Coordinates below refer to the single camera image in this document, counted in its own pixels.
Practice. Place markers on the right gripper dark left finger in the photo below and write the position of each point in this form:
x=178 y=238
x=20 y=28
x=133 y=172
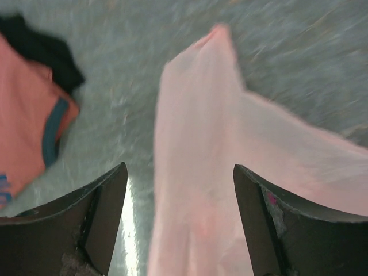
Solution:
x=71 y=235

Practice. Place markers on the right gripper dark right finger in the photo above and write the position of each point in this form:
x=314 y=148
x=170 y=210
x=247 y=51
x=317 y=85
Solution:
x=289 y=235

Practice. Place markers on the pink plastic bag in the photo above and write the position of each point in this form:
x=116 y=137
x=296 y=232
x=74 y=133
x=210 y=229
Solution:
x=206 y=123

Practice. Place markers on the black cloth under shirt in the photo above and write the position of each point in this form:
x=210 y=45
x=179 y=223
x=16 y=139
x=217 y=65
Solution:
x=48 y=50

